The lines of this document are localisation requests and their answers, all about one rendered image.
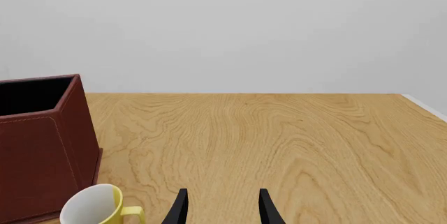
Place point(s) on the red-brown desk caddy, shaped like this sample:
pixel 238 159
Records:
pixel 38 153

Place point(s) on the yellow mug white inside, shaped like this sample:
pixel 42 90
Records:
pixel 93 206

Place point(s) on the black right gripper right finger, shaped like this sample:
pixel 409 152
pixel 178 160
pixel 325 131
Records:
pixel 269 211

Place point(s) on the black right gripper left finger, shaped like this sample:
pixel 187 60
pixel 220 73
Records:
pixel 179 209

